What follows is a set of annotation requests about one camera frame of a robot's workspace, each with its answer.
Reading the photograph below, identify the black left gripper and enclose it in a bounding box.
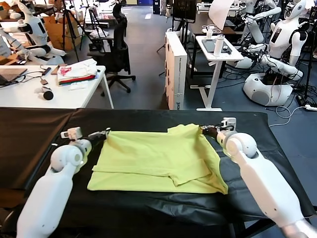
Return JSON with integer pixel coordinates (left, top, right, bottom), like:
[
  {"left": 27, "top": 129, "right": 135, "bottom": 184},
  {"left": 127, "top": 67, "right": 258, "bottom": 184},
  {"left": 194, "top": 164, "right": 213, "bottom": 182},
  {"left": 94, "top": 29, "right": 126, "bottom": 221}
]
[{"left": 85, "top": 127, "right": 111, "bottom": 149}]

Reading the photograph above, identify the white humanoid robot left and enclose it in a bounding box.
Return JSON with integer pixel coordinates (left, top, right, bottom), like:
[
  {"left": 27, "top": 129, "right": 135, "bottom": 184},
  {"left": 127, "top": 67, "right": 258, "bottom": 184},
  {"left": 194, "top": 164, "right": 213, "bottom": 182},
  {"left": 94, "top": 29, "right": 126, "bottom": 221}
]
[{"left": 0, "top": 0, "right": 67, "bottom": 66}]

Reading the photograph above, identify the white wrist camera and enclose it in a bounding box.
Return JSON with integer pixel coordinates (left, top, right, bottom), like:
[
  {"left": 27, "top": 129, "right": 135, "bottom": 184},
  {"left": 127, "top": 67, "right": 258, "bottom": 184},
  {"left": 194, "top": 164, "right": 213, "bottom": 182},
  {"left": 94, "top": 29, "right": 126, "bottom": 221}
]
[
  {"left": 220, "top": 118, "right": 237, "bottom": 131},
  {"left": 60, "top": 126, "right": 83, "bottom": 141}
]

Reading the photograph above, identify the white floor cable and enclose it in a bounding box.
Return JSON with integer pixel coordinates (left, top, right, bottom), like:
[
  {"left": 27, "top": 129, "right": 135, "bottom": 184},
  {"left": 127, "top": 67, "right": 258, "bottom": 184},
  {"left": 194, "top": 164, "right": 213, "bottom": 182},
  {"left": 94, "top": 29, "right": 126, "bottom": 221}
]
[{"left": 268, "top": 105, "right": 308, "bottom": 128}]

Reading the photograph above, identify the tall black tripod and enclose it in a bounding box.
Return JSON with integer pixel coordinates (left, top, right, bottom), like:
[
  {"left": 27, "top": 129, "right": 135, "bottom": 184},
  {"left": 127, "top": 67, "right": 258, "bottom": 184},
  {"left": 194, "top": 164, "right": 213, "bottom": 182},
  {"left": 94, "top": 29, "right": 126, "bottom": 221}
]
[{"left": 58, "top": 0, "right": 86, "bottom": 62}]

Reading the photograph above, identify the long white table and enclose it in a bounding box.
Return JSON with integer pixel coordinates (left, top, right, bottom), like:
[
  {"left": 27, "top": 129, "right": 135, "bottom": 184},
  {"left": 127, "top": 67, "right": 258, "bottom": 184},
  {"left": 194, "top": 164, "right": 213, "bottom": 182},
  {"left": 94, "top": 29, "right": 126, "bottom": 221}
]
[{"left": 0, "top": 64, "right": 114, "bottom": 109}]

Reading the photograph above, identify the black power strip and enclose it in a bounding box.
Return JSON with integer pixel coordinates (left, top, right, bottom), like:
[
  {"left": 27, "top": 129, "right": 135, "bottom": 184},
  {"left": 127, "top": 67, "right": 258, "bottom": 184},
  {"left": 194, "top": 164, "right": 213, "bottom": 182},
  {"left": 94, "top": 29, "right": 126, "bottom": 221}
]
[{"left": 294, "top": 94, "right": 307, "bottom": 106}]

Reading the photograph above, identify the black monitor on stand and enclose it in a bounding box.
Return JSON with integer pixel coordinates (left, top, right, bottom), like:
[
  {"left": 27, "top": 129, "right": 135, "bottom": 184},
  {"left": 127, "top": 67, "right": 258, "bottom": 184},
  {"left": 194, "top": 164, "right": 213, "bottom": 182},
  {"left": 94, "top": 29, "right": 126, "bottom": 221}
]
[{"left": 156, "top": 0, "right": 198, "bottom": 75}]

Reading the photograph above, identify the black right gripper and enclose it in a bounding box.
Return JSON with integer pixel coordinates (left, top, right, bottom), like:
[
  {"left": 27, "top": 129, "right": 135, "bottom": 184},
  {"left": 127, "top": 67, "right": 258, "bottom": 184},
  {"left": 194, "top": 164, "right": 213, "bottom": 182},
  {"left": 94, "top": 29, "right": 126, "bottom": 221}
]
[{"left": 199, "top": 125, "right": 222, "bottom": 137}]

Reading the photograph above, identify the small white desk gadget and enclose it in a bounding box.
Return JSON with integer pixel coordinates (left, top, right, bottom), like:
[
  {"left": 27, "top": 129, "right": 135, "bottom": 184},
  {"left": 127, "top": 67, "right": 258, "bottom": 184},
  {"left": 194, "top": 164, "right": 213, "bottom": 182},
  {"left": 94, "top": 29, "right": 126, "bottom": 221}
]
[{"left": 202, "top": 24, "right": 221, "bottom": 40}]

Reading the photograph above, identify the white standing desk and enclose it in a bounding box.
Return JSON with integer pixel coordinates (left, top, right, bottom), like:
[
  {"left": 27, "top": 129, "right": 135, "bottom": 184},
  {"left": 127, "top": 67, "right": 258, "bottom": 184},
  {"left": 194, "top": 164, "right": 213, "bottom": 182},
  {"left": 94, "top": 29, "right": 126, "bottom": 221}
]
[{"left": 189, "top": 35, "right": 245, "bottom": 112}]

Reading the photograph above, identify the large black table cover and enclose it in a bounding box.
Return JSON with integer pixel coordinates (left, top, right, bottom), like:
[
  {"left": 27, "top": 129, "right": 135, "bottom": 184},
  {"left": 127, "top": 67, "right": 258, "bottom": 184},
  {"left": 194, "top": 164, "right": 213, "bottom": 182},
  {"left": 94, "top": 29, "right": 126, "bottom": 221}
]
[{"left": 23, "top": 108, "right": 315, "bottom": 238}]

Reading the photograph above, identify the dark brown table cover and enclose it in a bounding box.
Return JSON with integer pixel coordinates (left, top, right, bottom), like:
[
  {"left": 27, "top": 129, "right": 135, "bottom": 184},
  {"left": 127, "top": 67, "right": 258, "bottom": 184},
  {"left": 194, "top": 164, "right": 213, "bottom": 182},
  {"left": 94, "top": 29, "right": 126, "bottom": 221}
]
[{"left": 0, "top": 107, "right": 79, "bottom": 191}]

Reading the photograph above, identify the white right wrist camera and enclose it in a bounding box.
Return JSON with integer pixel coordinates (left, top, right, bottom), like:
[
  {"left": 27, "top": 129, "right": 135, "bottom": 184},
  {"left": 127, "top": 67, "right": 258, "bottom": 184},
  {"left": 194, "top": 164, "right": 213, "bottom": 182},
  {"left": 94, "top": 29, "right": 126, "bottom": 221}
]
[{"left": 220, "top": 118, "right": 237, "bottom": 131}]

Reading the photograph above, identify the yellow-green t-shirt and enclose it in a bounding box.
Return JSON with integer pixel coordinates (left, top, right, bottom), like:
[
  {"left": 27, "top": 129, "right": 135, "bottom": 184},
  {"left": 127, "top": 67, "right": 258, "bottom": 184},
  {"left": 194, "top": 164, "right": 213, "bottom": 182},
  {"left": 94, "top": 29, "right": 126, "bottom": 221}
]
[{"left": 86, "top": 123, "right": 229, "bottom": 195}]

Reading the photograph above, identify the white thermos bottle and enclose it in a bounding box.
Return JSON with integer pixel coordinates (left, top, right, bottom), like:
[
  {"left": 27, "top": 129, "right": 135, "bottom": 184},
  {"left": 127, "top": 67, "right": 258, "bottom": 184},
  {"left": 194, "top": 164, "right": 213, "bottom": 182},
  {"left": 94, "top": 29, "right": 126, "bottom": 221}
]
[{"left": 213, "top": 34, "right": 225, "bottom": 57}]

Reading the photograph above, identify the dark tablet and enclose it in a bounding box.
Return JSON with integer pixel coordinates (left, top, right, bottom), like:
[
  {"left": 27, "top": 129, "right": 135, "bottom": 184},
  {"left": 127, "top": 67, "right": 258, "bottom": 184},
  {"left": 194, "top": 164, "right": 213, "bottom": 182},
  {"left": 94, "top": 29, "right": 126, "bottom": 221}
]
[{"left": 201, "top": 39, "right": 232, "bottom": 54}]

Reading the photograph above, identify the curved white sheet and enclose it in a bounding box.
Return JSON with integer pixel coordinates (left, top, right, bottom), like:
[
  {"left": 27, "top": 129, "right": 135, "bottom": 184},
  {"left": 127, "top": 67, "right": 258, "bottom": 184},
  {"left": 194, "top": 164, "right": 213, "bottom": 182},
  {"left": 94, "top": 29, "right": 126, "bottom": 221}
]
[{"left": 208, "top": 0, "right": 235, "bottom": 31}]

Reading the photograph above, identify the tall white cardboard box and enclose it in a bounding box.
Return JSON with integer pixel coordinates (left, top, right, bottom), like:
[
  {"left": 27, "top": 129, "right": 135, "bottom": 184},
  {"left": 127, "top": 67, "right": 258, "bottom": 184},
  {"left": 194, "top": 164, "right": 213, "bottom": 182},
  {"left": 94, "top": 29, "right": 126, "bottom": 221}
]
[{"left": 164, "top": 31, "right": 188, "bottom": 111}]

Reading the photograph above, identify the white tissue packet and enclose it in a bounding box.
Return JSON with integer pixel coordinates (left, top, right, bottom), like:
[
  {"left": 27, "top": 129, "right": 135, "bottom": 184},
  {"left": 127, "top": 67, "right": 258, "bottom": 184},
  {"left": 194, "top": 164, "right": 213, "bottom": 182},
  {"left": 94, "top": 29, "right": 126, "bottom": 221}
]
[{"left": 68, "top": 82, "right": 88, "bottom": 91}]

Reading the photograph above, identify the short black tripod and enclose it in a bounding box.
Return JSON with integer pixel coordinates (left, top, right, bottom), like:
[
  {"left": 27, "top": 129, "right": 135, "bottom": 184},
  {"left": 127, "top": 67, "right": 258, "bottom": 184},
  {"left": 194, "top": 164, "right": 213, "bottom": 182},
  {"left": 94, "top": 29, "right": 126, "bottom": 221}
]
[{"left": 83, "top": 5, "right": 109, "bottom": 45}]

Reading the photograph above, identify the black office chair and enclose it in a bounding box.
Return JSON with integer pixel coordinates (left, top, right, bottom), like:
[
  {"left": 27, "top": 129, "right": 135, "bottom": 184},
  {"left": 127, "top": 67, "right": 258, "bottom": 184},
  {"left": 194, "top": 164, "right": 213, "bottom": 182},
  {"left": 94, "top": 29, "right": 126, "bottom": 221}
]
[{"left": 87, "top": 0, "right": 136, "bottom": 97}]

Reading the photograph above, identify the white humanoid robot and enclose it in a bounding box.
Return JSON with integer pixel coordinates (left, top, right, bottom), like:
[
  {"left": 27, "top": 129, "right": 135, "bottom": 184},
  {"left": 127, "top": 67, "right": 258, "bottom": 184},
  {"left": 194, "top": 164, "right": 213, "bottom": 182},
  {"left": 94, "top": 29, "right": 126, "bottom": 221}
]
[
  {"left": 0, "top": 0, "right": 67, "bottom": 66},
  {"left": 242, "top": 0, "right": 310, "bottom": 107}
]

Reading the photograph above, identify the grey laptop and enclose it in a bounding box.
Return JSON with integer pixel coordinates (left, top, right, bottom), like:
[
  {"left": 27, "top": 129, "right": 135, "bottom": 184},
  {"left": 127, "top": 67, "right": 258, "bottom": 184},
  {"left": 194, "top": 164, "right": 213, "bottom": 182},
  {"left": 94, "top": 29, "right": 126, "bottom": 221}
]
[{"left": 0, "top": 68, "right": 28, "bottom": 87}]

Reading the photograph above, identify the white humanoid robot right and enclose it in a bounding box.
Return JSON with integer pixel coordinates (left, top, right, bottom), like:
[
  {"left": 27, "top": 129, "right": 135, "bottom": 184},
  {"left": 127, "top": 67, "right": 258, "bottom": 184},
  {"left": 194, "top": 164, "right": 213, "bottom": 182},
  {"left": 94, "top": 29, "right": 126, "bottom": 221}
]
[{"left": 242, "top": 0, "right": 310, "bottom": 107}]

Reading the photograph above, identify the black light stand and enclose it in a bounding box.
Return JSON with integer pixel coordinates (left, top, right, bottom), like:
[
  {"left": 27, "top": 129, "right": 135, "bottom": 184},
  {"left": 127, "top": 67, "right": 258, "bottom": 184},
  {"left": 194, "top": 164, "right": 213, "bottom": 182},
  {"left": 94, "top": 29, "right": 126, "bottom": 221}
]
[{"left": 303, "top": 7, "right": 317, "bottom": 100}]

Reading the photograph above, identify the brown cardboard box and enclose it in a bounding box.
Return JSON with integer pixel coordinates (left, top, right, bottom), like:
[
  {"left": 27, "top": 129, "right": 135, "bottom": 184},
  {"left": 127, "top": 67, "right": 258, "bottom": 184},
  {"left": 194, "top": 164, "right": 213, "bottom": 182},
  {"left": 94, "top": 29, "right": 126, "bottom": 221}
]
[{"left": 42, "top": 15, "right": 82, "bottom": 51}]

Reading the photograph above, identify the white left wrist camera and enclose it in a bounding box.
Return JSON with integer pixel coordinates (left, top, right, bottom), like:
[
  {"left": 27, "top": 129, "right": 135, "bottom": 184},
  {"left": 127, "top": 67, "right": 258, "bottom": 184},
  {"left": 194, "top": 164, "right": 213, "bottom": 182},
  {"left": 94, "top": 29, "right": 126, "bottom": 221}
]
[{"left": 60, "top": 126, "right": 83, "bottom": 141}]

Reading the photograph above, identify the stack of folded clothes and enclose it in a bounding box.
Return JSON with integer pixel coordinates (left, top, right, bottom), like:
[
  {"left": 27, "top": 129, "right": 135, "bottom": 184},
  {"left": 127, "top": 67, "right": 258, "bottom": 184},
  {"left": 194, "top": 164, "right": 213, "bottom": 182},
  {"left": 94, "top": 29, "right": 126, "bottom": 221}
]
[{"left": 56, "top": 59, "right": 98, "bottom": 86}]

